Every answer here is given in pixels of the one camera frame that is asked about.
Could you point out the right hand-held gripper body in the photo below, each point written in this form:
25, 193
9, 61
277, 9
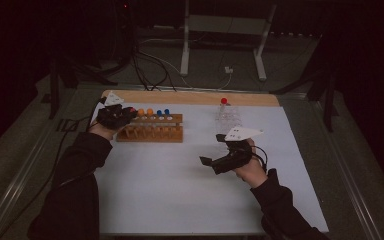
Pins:
236, 156

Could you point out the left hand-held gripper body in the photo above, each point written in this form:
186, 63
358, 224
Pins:
111, 116

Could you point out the red cap test tube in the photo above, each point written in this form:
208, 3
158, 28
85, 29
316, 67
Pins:
224, 100
132, 109

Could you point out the orange cap test tube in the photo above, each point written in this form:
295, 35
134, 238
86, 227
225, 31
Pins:
141, 112
150, 111

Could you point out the clear acrylic test tube rack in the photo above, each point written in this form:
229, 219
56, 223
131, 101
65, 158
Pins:
228, 120

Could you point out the wooden test tube rack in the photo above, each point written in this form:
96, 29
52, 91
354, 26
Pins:
153, 133

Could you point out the blue cap test tube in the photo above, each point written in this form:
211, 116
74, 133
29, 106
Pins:
166, 111
159, 112

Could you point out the person's left hand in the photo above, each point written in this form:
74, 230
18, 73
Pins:
105, 131

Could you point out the person's right hand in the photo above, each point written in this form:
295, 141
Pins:
253, 173

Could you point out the white table sheet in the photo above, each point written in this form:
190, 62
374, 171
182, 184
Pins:
180, 193

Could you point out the black stand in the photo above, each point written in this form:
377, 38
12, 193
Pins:
328, 103
55, 90

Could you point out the white plug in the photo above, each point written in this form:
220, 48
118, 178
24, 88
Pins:
228, 70

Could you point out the white metal stand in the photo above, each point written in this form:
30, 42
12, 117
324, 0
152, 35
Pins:
226, 25

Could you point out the power strip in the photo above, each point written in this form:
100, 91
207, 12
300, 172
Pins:
295, 34

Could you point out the aluminium frame rail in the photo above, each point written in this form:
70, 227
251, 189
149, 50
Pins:
356, 186
16, 186

